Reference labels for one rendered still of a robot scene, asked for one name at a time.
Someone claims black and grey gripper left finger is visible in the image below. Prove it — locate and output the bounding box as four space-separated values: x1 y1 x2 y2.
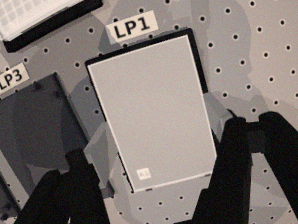
13 122 118 224

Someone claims light grey rectangular plate lid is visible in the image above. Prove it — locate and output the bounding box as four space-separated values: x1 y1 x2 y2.
87 35 217 192

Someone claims grey perforated base plate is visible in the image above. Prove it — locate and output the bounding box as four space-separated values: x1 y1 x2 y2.
0 0 298 224

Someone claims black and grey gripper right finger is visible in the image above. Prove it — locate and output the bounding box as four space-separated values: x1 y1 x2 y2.
190 92 298 224

